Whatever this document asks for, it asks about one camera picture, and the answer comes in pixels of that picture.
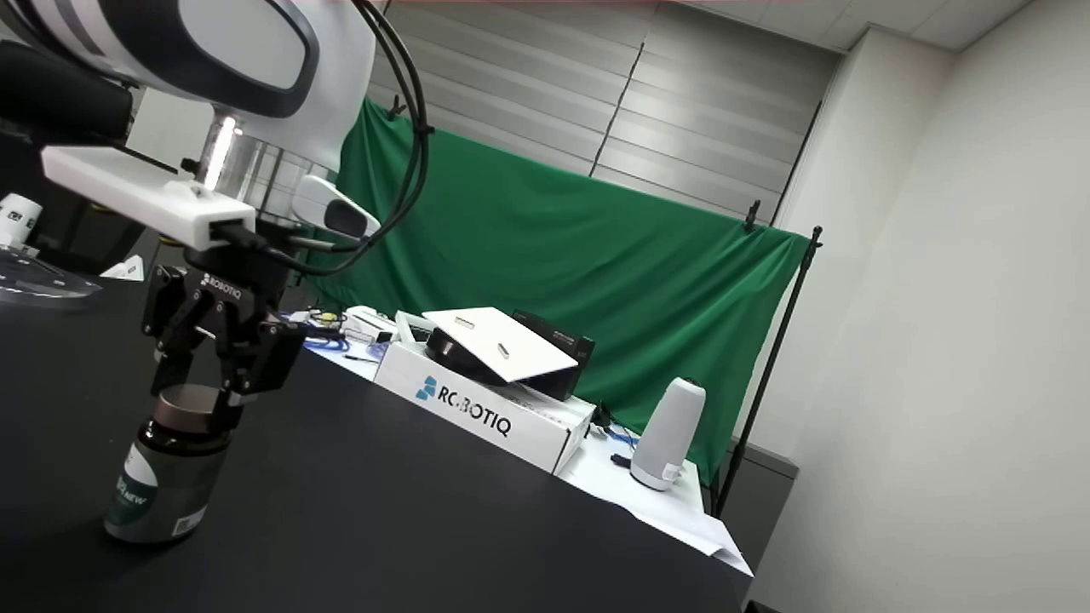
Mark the white Robotiq cardboard box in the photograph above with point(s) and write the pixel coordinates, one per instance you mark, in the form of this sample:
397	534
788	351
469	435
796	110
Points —
477	414

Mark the black backdrop stand pole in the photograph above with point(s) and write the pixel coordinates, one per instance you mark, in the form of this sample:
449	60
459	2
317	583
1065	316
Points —
772	351

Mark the small black plug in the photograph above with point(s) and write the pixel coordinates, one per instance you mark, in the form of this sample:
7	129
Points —
620	460

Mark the small white object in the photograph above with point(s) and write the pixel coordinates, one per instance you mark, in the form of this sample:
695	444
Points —
19	221

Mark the small white device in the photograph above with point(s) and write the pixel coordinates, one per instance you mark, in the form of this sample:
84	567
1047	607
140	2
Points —
367	326

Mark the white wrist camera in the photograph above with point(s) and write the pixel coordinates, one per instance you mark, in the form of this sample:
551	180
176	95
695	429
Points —
148	187

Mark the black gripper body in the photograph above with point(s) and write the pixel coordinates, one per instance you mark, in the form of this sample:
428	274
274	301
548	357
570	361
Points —
234	268

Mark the green bottle with dark cap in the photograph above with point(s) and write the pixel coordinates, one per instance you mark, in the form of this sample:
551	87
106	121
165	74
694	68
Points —
171	487

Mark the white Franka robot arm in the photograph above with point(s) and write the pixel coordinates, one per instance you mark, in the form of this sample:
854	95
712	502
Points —
225	44

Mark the grey roller shutter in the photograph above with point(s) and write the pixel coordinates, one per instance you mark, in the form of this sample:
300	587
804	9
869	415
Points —
683	114

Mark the grey low cabinet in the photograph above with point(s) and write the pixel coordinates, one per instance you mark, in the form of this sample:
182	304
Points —
762	495

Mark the white flat sheet lid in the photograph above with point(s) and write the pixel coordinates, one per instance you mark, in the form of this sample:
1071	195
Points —
500	340

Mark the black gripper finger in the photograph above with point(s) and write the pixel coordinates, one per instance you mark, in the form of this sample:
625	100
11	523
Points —
171	326
268	351

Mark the white crumpled tissue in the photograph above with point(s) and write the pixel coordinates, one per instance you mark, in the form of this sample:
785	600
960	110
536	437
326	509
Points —
124	269

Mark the green backdrop cloth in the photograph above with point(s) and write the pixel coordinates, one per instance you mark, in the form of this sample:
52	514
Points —
592	248

